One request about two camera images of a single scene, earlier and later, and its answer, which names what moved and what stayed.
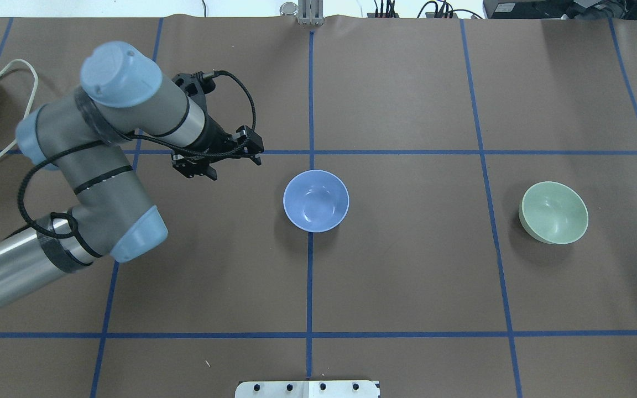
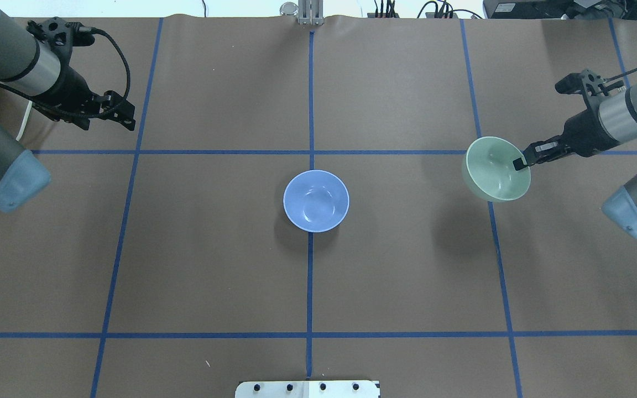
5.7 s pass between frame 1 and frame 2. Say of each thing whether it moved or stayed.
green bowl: moved
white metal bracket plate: stayed
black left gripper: moved
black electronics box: stayed
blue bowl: stayed
